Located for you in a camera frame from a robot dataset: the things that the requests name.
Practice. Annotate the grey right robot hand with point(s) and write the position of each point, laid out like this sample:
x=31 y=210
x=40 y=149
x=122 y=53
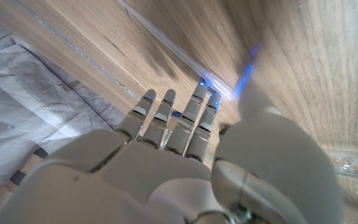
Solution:
x=166 y=180

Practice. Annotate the printed fabric backdrop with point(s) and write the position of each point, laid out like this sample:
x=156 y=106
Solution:
x=26 y=93

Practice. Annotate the clear glass jar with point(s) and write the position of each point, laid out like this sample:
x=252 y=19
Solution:
x=356 y=168

